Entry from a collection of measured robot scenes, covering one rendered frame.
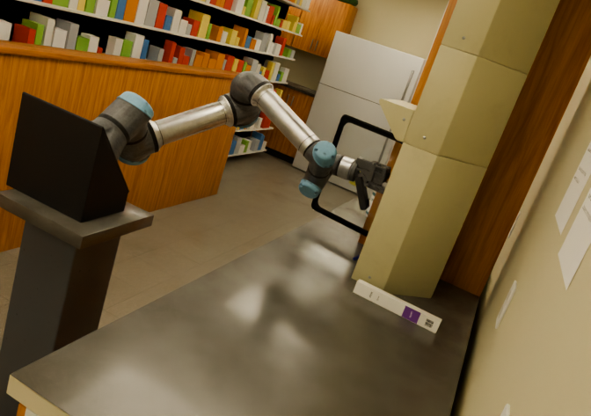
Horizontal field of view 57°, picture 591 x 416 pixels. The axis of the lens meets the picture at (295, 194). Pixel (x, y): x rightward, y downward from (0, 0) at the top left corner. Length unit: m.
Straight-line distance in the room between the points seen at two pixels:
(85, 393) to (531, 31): 1.46
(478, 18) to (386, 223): 0.65
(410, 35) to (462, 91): 5.77
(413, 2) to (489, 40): 5.81
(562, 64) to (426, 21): 5.44
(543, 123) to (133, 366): 1.50
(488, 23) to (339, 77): 5.29
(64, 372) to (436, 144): 1.15
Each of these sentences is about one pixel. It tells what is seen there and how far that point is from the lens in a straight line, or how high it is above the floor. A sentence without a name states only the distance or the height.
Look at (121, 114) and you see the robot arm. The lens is 1.72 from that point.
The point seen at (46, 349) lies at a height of 0.50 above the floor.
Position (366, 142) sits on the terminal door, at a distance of 2.06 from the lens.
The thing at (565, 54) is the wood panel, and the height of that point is 1.82.
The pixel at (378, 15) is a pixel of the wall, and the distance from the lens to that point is 7.54.
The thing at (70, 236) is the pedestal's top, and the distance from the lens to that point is 1.60.
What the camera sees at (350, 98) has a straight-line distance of 6.83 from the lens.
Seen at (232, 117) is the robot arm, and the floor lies 1.28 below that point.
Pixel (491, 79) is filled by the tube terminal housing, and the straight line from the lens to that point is 1.71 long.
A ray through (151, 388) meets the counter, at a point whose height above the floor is 0.94.
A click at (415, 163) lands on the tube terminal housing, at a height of 1.37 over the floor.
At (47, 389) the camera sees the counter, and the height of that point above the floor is 0.94.
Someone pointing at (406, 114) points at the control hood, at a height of 1.49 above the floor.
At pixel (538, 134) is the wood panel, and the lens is 2.02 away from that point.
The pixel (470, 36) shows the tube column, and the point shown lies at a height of 1.75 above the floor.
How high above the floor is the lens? 1.61
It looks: 16 degrees down
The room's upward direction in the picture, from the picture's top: 19 degrees clockwise
